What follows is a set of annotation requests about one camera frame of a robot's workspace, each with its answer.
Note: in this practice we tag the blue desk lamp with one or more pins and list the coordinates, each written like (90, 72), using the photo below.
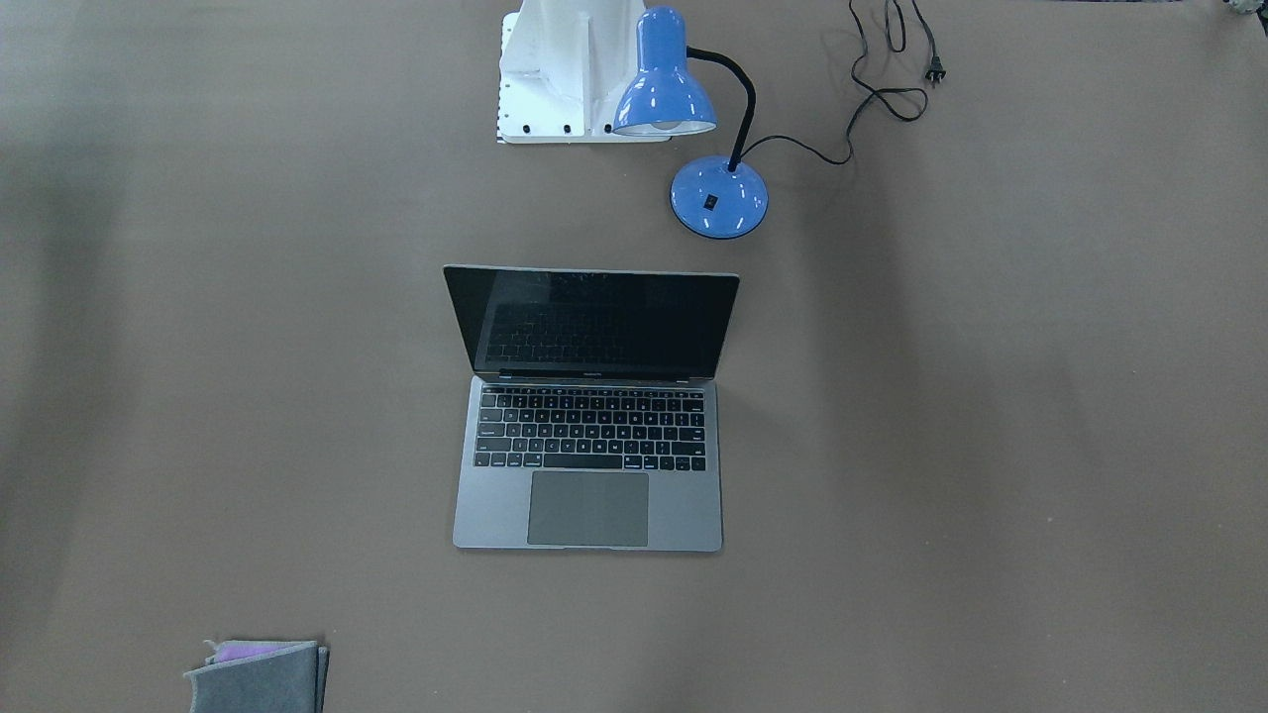
(718, 197)

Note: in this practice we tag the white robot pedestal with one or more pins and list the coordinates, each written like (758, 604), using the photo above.
(564, 67)

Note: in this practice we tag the grey felt cloth stack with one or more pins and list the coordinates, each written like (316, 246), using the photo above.
(260, 676)

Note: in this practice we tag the grey laptop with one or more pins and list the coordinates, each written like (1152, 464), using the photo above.
(593, 408)

